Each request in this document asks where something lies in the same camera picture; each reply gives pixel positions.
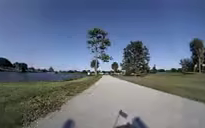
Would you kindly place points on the small round tree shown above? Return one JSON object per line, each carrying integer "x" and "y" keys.
{"x": 115, "y": 66}
{"x": 94, "y": 63}

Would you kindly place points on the tall thin pine tree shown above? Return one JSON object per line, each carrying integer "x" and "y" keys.
{"x": 98, "y": 41}

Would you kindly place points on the broad bushy tree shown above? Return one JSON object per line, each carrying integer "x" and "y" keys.
{"x": 135, "y": 58}

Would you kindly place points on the pale paved path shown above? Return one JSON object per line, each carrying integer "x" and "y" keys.
{"x": 123, "y": 100}

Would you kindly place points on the robot's own part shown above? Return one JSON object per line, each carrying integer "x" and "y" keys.
{"x": 139, "y": 122}
{"x": 68, "y": 124}

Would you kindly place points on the wide grass lawn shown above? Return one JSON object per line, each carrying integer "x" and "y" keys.
{"x": 176, "y": 83}

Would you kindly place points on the blue lake water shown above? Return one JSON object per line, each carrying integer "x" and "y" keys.
{"x": 23, "y": 76}

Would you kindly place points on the low spreading tree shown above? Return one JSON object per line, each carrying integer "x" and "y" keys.
{"x": 186, "y": 64}

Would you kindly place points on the grass verge beside lake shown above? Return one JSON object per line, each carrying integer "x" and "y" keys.
{"x": 16, "y": 96}

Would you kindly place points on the tree with slim trunk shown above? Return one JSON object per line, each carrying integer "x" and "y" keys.
{"x": 197, "y": 48}

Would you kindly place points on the distant tree line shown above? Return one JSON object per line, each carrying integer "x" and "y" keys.
{"x": 3, "y": 63}

